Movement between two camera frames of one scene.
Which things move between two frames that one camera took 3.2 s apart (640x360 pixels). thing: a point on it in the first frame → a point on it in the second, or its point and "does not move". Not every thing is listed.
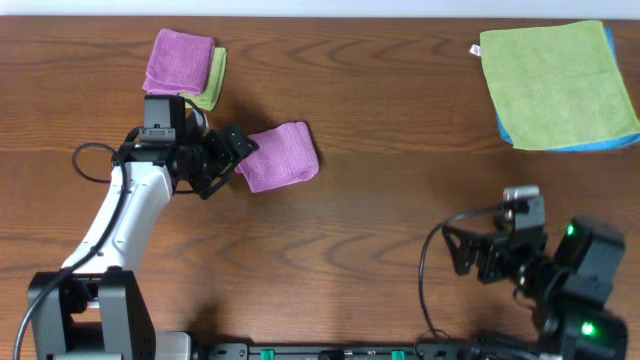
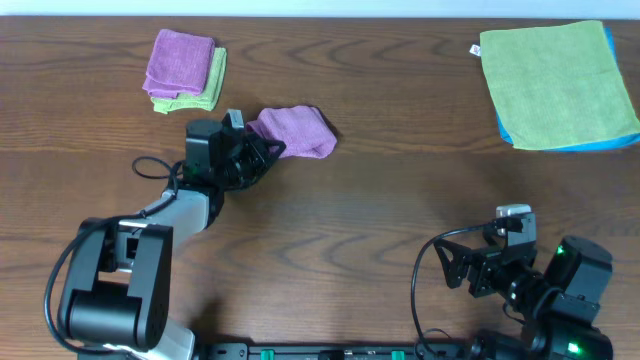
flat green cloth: [557, 86] does not move
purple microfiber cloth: [286, 155] → [303, 130]
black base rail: [367, 351] does not move
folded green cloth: [209, 99] does not move
